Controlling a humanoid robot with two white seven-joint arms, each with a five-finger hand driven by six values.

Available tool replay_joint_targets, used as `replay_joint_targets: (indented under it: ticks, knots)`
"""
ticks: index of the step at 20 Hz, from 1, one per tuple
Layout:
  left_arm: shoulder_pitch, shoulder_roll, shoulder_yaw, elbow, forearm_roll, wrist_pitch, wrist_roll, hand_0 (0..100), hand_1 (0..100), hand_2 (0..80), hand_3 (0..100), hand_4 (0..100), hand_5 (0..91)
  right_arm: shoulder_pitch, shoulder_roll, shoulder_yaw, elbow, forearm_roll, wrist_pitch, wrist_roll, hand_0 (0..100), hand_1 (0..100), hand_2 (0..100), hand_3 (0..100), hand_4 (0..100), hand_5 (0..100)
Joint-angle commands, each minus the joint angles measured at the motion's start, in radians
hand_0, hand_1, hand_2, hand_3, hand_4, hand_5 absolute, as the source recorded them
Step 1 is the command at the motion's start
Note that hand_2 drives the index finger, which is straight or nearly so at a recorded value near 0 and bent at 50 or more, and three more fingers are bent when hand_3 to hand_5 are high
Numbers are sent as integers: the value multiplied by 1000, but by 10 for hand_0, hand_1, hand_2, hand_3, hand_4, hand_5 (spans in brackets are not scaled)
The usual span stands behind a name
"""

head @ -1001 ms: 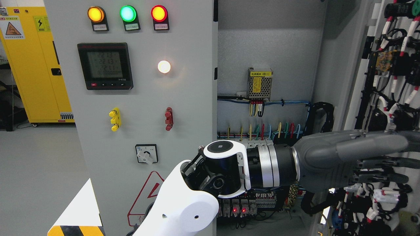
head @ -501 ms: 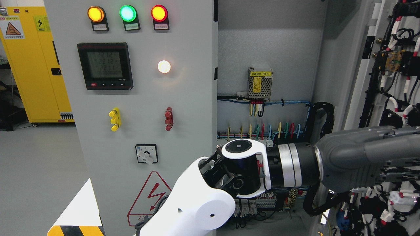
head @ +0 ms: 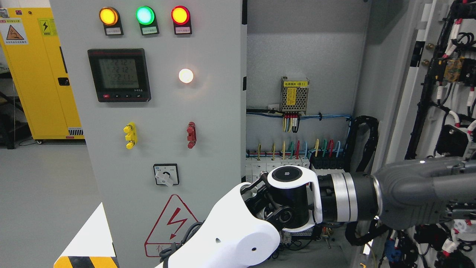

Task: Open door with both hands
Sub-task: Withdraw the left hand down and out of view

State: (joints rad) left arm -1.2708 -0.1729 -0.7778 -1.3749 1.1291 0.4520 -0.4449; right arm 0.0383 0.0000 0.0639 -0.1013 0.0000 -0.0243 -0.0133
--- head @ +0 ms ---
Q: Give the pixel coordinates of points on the grey cabinet door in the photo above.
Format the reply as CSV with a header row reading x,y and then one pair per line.
x,y
436,111
214,100

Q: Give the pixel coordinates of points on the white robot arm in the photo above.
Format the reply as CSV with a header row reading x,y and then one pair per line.
x,y
243,228

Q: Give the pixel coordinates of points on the grey robot forearm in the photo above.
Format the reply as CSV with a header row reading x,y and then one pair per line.
x,y
418,191

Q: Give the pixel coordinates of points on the white breaker and socket row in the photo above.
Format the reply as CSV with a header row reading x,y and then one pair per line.
x,y
253,166

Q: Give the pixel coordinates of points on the red terminal connector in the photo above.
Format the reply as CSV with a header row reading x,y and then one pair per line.
x,y
191,135

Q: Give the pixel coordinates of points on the perforated metal power supply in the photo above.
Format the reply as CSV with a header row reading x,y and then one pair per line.
x,y
294,95

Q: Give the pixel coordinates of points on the white glowing indicator lamp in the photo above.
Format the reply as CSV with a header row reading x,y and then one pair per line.
x,y
186,75

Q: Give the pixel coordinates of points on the black surge protector block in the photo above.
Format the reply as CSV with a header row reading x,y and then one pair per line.
x,y
325,165

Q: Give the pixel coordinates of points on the red electric danger sticker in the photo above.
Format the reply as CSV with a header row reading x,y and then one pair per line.
x,y
170,227

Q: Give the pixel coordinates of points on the yellow terminal connector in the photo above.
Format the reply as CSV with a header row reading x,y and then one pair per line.
x,y
131,135

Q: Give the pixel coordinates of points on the lower relay terminal row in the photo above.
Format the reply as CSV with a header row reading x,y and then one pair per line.
x,y
310,234

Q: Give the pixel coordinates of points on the red indicator lamp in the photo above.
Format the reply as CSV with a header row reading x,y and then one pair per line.
x,y
181,19

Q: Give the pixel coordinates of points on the black digital power meter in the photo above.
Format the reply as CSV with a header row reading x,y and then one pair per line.
x,y
120,75

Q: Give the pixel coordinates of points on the green indicator lamp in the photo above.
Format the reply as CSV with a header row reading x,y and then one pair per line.
x,y
147,21

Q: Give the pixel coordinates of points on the orange indicator lamp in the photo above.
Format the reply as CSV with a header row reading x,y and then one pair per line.
x,y
111,21

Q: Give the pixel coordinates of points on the yellow safety cabinet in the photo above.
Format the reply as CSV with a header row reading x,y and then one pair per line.
x,y
29,39

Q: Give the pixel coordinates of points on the black white rotary switch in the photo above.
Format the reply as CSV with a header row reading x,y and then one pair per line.
x,y
166,174

